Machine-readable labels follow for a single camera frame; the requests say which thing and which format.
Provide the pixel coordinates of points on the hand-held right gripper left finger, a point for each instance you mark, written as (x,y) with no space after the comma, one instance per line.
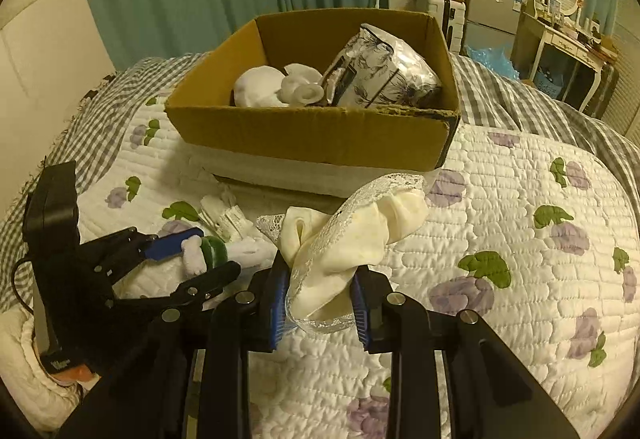
(278,311)

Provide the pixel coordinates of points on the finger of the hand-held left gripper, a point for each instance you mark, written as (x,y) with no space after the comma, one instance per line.
(172,241)
(200,284)

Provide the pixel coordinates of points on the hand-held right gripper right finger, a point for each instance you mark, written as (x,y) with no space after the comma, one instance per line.
(359,314)

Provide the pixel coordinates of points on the white and green plush toy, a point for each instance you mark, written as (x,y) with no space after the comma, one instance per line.
(202,254)

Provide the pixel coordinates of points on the cream lace-trimmed cloth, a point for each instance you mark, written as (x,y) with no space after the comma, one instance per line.
(350,234)

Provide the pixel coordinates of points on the brown cardboard box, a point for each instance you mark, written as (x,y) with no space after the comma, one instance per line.
(300,134)

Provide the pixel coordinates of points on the person's left forearm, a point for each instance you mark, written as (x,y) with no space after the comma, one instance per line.
(25,369)

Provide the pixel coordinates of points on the white soft cloth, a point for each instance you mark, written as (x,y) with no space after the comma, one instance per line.
(250,251)

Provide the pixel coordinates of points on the small white lace cloth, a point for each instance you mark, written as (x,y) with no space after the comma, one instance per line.
(225,219)

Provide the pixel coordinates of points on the white flat box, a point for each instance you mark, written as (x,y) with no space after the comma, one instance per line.
(280,166)

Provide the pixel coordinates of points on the floral quilted blanket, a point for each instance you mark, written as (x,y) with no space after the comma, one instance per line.
(500,219)

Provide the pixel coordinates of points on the rolled white sock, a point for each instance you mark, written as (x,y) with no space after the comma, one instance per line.
(257,86)
(302,89)

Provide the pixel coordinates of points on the white padded headboard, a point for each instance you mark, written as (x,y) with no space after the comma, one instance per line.
(45,69)

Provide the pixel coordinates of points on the floral print packaged cloth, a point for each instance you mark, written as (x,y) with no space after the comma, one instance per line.
(380,69)

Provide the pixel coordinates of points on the grey gingham bed sheet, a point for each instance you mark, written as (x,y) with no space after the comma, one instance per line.
(530,104)

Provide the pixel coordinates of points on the blue plastic bag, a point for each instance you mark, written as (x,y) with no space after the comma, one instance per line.
(492,61)

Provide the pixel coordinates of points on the blue plastic basket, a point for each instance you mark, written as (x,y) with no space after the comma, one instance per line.
(552,81)

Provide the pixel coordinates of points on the white appliance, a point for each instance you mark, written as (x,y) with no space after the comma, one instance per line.
(440,14)

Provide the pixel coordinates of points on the silver mini fridge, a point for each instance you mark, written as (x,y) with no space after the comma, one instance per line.
(492,14)

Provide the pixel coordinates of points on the cream dressing table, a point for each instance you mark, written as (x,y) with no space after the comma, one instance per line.
(565,44)

